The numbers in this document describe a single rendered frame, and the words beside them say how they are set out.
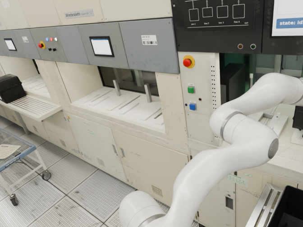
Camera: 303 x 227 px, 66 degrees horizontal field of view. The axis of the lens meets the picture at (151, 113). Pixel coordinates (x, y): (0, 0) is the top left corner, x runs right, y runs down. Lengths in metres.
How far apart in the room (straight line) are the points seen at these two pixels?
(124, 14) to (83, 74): 1.18
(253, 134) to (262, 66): 1.39
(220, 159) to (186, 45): 0.64
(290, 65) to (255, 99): 1.27
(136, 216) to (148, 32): 0.90
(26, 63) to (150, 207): 3.32
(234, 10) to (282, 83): 0.39
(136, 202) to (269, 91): 0.49
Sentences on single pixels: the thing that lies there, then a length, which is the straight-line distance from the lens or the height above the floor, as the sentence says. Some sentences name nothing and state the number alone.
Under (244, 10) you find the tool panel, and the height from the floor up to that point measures 1.57.
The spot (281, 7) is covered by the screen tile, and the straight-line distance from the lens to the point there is 0.98.
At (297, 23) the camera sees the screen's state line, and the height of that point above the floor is 1.51.
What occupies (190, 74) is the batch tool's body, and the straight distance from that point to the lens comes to 1.21.
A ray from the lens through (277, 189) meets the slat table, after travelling 1.32.
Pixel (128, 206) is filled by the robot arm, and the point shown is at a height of 1.18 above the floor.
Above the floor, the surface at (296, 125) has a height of 0.99.
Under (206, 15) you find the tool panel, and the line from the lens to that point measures 1.08.
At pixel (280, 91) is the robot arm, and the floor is 1.39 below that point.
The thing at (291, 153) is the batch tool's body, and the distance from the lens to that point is 1.36.
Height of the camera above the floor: 1.71
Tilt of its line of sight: 29 degrees down
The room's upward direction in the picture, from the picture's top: 11 degrees counter-clockwise
